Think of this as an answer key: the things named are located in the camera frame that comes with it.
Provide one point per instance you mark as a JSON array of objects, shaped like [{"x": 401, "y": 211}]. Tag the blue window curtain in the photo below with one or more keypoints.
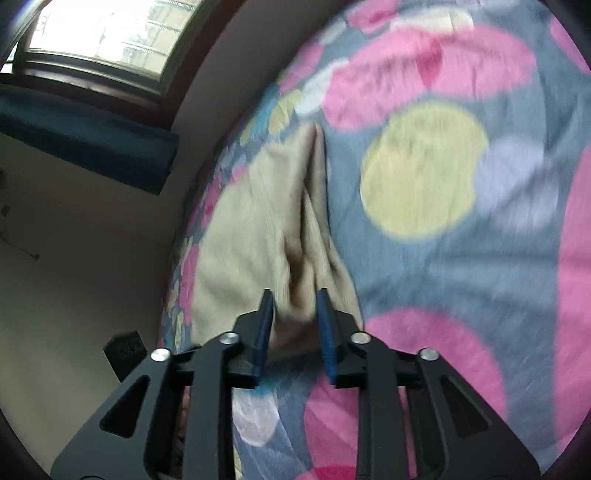
[{"x": 87, "y": 138}]

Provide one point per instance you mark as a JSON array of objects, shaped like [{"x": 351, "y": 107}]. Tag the beige cloth garment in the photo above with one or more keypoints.
[{"x": 249, "y": 230}]

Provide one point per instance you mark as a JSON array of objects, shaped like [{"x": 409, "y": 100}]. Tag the black wall socket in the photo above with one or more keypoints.
[{"x": 123, "y": 353}]

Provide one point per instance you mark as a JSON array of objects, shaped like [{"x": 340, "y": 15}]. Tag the wooden framed window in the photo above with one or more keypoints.
[{"x": 138, "y": 97}]

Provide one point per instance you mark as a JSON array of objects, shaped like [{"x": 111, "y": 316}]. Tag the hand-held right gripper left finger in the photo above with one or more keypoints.
[{"x": 262, "y": 334}]

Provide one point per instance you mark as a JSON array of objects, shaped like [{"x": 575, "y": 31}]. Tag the dotted quilted bedspread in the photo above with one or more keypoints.
[{"x": 438, "y": 277}]

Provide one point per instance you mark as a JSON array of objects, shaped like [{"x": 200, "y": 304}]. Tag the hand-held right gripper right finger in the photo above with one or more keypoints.
[{"x": 328, "y": 339}]

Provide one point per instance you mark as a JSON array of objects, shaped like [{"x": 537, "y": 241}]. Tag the window pane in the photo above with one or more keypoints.
[{"x": 115, "y": 32}]

